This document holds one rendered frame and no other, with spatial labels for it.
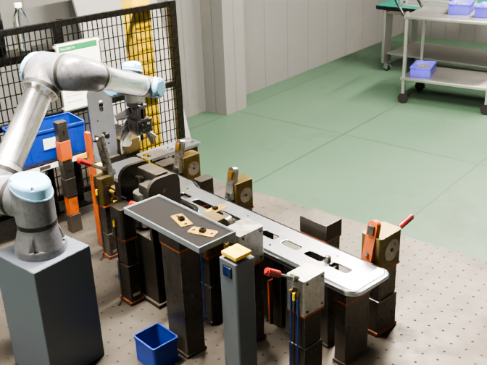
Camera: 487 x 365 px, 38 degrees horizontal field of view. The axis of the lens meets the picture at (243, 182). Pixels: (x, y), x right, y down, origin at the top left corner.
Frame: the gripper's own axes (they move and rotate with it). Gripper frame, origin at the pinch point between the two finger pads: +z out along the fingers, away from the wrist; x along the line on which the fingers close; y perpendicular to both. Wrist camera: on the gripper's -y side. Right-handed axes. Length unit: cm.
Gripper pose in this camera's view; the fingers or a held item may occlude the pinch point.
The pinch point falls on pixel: (137, 149)
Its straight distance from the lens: 283.5
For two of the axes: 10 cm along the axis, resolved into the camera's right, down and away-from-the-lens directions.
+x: 7.3, -3.0, 6.2
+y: 6.8, 2.7, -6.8
